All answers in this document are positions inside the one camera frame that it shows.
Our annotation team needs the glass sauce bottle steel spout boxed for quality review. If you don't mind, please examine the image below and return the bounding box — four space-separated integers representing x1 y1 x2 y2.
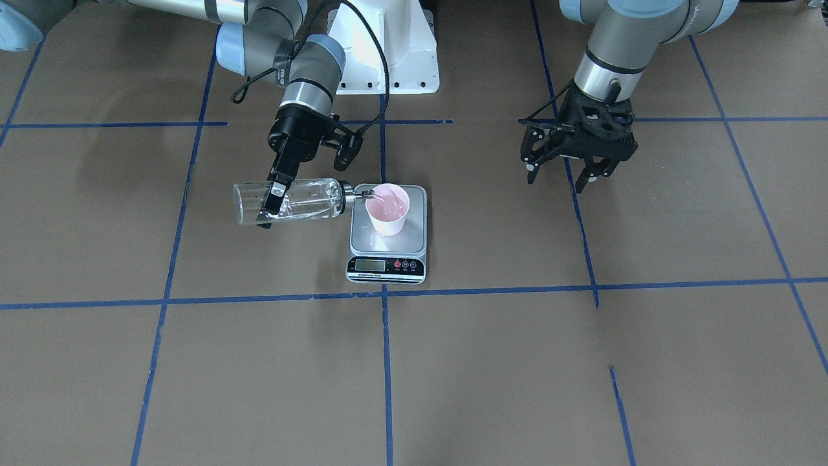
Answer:
232 178 373 225

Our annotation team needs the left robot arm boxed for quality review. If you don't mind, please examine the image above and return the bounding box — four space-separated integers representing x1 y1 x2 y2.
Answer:
520 1 739 194

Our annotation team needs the pink paper cup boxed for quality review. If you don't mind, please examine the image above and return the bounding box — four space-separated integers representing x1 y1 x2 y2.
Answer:
365 183 411 236

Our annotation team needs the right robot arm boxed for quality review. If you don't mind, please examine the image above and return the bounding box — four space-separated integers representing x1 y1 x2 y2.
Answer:
134 1 363 229

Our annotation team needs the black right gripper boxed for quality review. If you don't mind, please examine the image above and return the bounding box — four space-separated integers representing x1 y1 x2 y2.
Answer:
256 104 362 229

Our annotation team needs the digital kitchen scale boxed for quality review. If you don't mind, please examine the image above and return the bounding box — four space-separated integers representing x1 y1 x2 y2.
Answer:
345 185 428 284

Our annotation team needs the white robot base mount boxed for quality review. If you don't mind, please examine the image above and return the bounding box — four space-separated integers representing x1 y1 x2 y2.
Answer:
327 1 441 95

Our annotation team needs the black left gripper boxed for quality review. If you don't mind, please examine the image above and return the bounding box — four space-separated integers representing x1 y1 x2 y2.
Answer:
520 83 638 194

